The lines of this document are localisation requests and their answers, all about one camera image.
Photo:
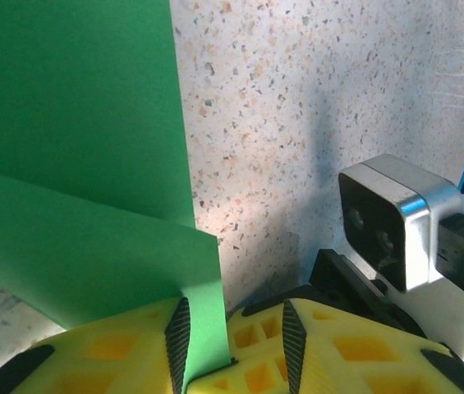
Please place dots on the green paper sheet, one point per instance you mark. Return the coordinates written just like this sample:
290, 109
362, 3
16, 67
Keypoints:
71, 123

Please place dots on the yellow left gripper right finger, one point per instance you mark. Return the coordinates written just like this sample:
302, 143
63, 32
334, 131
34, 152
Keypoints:
359, 361

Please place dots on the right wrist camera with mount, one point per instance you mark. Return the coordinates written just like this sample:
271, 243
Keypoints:
379, 205

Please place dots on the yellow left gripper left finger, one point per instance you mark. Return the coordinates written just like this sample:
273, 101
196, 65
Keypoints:
112, 353

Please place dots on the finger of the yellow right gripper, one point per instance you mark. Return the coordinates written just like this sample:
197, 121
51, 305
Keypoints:
231, 383
256, 344

